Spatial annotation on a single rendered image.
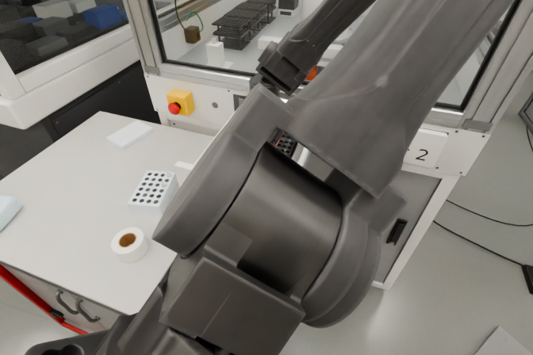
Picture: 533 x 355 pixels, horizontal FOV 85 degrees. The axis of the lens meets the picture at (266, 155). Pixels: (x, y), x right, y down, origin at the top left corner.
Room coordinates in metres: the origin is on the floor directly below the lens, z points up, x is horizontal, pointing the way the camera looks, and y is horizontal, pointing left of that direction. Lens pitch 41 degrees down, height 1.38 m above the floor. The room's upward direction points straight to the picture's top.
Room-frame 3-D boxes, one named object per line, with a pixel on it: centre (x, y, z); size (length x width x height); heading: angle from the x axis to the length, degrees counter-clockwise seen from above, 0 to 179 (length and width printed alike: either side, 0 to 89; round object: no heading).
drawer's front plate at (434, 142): (0.64, -0.33, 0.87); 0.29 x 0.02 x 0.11; 71
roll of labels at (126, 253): (0.37, 0.32, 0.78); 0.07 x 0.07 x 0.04
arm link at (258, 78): (0.52, 0.00, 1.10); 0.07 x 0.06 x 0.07; 165
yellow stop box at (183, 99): (0.84, 0.29, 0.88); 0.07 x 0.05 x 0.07; 71
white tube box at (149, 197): (0.53, 0.31, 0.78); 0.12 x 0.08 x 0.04; 174
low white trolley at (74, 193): (0.60, 0.45, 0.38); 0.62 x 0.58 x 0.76; 71
